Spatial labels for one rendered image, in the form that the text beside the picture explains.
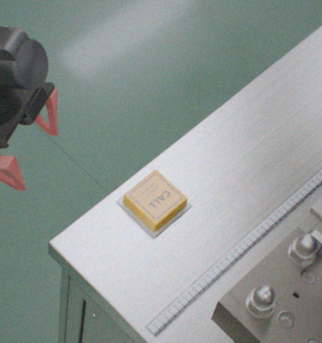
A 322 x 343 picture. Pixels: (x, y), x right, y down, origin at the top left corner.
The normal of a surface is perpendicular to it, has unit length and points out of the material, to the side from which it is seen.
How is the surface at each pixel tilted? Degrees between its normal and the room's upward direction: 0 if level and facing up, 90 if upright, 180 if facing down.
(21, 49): 60
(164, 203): 0
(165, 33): 0
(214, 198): 0
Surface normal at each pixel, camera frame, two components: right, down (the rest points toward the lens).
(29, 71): 0.86, 0.07
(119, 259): 0.11, -0.52
